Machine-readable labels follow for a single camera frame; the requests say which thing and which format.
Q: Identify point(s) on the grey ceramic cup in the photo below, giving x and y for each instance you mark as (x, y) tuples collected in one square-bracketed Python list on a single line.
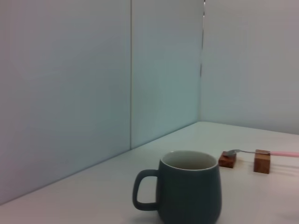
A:
[(189, 193)]

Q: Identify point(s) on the dark brown wooden block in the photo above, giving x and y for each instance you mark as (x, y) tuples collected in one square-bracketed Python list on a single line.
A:
[(227, 161)]

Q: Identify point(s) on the light brown wooden block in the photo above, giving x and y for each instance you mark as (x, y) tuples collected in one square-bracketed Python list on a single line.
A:
[(261, 163)]

